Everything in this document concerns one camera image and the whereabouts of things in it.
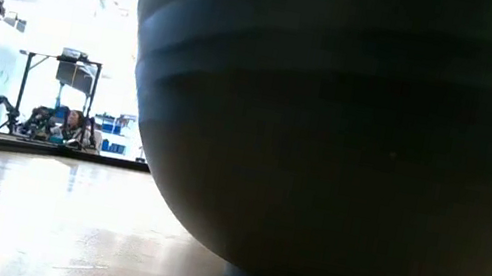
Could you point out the black bowl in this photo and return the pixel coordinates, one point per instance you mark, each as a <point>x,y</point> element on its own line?
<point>350,151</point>

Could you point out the black background robot arm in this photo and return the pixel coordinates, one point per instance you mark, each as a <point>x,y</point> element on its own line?
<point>40,119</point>
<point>0,107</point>

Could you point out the shelf with blue bins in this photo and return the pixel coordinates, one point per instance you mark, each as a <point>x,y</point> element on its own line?
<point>114,131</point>

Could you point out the person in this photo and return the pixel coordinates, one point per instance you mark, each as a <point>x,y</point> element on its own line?
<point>73,127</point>

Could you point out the black stand with screen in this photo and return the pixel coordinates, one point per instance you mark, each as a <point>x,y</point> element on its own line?
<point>77,75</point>

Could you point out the black aluminium table frame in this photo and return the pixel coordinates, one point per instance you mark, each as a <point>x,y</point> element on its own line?
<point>21,147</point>

